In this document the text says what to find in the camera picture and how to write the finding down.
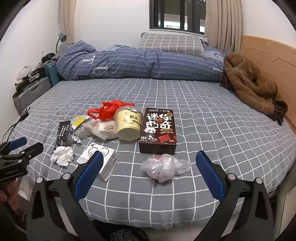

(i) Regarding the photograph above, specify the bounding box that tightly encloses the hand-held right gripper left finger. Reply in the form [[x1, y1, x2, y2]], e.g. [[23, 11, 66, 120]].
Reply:
[[25, 152, 104, 241]]

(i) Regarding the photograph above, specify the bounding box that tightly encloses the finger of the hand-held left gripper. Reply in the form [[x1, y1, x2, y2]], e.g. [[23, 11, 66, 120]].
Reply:
[[0, 137, 28, 154], [0, 142, 44, 165]]

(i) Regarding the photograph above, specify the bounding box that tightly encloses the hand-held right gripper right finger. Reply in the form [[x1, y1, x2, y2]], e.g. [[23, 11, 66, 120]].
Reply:
[[195, 150, 275, 241]]

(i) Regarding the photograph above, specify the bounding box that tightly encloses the white earphone box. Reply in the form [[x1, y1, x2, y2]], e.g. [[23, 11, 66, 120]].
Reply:
[[77, 142, 117, 182]]

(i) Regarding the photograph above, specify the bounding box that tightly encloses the white tissue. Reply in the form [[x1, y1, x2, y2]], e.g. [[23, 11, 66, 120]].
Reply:
[[50, 146, 75, 168]]

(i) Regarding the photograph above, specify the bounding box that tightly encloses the black snack sachet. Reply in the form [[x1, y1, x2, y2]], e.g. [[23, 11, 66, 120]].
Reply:
[[54, 120, 81, 149]]

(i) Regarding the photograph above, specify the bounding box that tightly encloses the clear plastic bag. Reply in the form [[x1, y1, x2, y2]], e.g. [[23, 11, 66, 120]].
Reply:
[[140, 153, 193, 183]]

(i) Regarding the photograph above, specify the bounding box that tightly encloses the white plastic packet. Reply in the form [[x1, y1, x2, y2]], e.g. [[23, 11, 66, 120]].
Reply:
[[91, 120, 119, 141]]

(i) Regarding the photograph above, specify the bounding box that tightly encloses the yellow snack wrapper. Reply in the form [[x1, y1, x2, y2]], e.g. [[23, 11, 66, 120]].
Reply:
[[70, 115, 92, 130]]

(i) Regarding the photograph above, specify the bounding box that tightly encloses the cream paper cup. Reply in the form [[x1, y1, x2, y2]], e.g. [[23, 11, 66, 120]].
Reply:
[[115, 107, 141, 142]]

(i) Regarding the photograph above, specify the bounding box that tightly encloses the red plastic bag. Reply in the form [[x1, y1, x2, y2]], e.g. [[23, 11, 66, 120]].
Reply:
[[87, 100, 135, 121]]

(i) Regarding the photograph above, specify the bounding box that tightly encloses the dark brown cookie box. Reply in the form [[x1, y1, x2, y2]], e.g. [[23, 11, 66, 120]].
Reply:
[[138, 107, 178, 154]]

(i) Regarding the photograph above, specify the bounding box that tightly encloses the black trash bin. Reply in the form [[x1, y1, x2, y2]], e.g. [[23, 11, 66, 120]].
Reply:
[[105, 226, 153, 241]]

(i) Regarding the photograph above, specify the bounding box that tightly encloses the person's left hand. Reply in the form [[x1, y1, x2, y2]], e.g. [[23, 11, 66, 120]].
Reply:
[[0, 182, 21, 210]]

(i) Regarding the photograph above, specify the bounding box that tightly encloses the grey suitcase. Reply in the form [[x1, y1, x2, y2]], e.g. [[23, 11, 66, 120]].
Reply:
[[13, 76, 52, 116]]

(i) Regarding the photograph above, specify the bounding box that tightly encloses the white plastic object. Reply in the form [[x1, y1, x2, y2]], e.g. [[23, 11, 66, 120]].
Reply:
[[17, 65, 33, 77]]

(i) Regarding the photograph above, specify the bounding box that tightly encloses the grey checked bed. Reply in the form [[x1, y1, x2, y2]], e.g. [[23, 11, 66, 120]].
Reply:
[[0, 76, 296, 232]]

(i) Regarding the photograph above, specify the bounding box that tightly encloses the teal suitcase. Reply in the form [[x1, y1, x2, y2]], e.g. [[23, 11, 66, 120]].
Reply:
[[45, 61, 63, 87]]

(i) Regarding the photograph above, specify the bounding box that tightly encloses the white cabinet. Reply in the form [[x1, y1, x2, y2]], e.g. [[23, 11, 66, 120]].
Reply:
[[273, 183, 296, 223]]

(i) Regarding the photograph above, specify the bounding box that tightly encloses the brown padded jacket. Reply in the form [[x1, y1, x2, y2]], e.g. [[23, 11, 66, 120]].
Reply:
[[220, 53, 289, 126]]

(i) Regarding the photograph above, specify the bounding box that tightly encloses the teal desk lamp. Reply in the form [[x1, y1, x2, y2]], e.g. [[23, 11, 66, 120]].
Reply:
[[55, 32, 67, 55]]

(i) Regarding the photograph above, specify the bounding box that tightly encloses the blue striped quilt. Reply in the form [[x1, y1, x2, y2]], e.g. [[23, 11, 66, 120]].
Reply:
[[56, 40, 226, 81]]

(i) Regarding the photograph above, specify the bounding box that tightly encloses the blue printed pillow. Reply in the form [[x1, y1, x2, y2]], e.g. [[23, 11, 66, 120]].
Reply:
[[201, 38, 226, 58]]

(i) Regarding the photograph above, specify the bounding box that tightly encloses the beige pleated curtain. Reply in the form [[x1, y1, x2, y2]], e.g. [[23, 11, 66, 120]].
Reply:
[[58, 0, 78, 45], [203, 0, 243, 50]]

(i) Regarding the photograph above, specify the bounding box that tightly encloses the wooden headboard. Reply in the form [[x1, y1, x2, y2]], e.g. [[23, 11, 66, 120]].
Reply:
[[240, 35, 296, 139]]

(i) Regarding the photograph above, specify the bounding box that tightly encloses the grey checked pillow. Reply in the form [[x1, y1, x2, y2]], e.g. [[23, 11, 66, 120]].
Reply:
[[137, 33, 207, 57]]

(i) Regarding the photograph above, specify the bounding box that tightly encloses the dark framed window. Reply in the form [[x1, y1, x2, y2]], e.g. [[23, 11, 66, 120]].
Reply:
[[149, 0, 206, 36]]

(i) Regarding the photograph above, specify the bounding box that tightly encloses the black adapter cable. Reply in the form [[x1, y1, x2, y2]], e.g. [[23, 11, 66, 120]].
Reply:
[[0, 116, 23, 151]]

